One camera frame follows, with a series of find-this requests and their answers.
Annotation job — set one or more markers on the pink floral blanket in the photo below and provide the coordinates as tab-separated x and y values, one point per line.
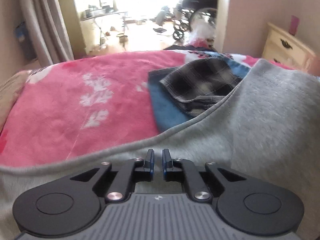
87	105

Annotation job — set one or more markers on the clear plastic bag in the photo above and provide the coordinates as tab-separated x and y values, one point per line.
201	32

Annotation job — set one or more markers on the dark blue garment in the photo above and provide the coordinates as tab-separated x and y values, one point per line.
165	110

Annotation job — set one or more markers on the grey plaid shirt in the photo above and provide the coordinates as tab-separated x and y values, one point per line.
200	80

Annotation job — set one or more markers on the grey curtain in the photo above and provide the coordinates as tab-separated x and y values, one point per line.
47	22

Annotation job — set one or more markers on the grey sweatshirt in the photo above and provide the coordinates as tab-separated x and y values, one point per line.
255	120

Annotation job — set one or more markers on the folded beige pants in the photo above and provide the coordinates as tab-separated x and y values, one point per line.
10	97

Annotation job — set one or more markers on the purple card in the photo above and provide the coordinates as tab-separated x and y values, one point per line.
293	25

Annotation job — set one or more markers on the cream nightstand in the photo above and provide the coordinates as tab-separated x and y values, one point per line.
285	47

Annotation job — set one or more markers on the folding table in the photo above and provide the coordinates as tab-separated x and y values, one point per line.
102	12

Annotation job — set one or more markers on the black wheelchair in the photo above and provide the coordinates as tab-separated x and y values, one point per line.
192	7

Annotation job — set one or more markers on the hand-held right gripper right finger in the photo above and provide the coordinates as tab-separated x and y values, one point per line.
165	162

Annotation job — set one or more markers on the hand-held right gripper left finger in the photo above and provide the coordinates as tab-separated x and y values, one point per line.
150	162

